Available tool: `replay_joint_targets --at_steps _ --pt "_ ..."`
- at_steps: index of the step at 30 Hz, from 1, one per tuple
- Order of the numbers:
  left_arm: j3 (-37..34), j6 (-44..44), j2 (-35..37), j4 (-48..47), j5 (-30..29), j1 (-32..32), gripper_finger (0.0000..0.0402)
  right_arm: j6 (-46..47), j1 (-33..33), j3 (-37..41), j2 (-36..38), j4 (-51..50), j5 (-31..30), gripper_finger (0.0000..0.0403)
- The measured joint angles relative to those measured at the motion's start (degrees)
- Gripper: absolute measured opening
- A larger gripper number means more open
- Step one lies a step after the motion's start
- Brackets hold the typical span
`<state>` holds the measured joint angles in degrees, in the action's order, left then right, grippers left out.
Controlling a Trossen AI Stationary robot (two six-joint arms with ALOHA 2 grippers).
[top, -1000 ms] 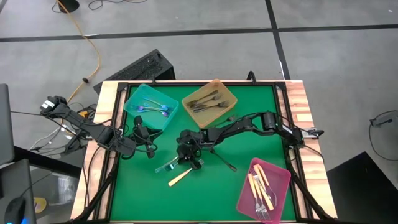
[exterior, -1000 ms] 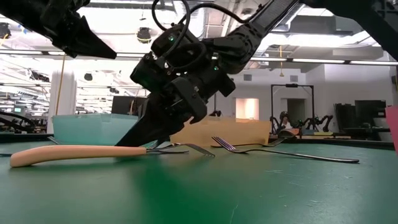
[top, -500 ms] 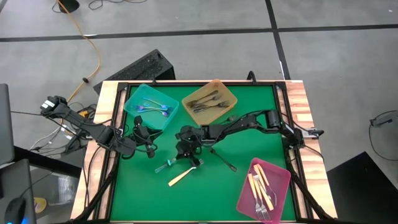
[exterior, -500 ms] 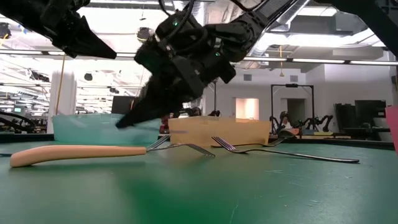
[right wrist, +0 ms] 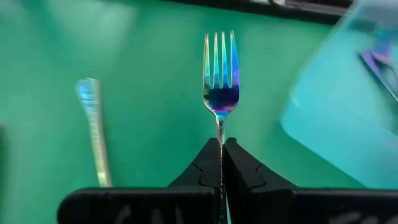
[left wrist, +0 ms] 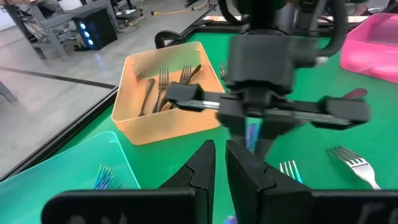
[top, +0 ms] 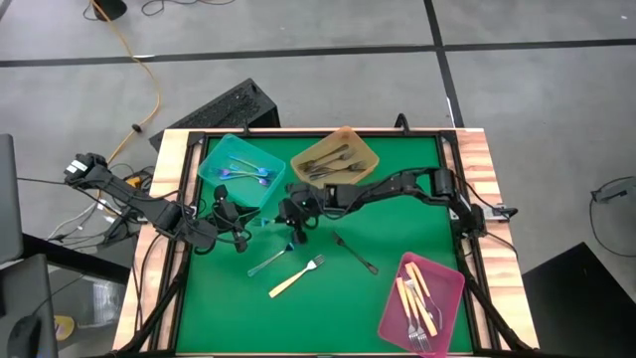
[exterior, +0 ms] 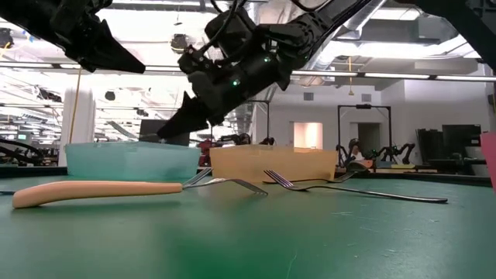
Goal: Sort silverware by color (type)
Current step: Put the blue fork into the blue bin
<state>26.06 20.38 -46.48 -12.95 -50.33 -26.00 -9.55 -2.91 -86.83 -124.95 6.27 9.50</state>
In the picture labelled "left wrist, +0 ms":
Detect cream-handled silver fork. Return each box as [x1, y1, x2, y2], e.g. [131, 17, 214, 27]
[328, 146, 382, 190]

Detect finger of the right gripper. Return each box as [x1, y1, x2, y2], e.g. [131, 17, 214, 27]
[218, 119, 250, 149]
[257, 121, 297, 160]

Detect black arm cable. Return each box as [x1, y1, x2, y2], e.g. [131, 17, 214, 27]
[316, 0, 349, 58]

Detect orange translucent plastic bin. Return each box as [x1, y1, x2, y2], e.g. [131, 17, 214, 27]
[111, 41, 226, 146]

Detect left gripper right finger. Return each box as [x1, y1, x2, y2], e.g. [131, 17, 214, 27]
[225, 139, 398, 224]

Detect yellow floor cable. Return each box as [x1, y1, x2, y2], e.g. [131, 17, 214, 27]
[151, 0, 213, 16]

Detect grey metal desk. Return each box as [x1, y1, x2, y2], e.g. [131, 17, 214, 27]
[0, 0, 113, 63]

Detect teal translucent plastic bin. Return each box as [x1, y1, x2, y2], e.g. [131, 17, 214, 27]
[0, 130, 142, 224]

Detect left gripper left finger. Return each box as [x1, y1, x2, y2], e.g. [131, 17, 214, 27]
[42, 139, 216, 224]

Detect silver fork bottom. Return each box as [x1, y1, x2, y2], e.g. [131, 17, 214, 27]
[160, 64, 193, 112]

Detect pink translucent plastic bin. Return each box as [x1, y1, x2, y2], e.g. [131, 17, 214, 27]
[340, 12, 398, 84]

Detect black computer tower blue lights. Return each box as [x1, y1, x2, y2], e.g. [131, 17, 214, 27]
[72, 7, 119, 51]

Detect black frame clamp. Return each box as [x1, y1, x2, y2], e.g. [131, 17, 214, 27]
[154, 30, 185, 50]

